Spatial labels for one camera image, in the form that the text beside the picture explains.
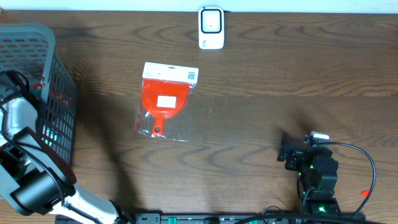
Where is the red dustpan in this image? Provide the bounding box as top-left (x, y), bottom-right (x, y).
top-left (134, 62), bottom-right (199, 142)

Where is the green grip gloves package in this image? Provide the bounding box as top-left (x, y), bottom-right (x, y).
top-left (30, 83), bottom-right (42, 97)

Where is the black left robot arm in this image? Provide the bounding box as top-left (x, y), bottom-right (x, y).
top-left (1, 70), bottom-right (136, 223)

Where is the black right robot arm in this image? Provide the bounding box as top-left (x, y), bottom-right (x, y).
top-left (277, 131), bottom-right (341, 216)

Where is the white barcode scanner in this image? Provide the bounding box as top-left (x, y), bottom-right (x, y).
top-left (198, 6), bottom-right (225, 50)

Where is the red sticker on table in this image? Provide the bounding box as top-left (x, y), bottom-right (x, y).
top-left (361, 190), bottom-right (370, 197)

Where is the grey plastic basket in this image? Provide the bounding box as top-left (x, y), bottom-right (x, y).
top-left (1, 23), bottom-right (78, 163)

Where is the black right camera cable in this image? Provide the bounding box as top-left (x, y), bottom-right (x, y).
top-left (317, 141), bottom-right (377, 220)

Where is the black mounting rail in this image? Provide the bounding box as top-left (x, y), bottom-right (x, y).
top-left (133, 212), bottom-right (371, 224)

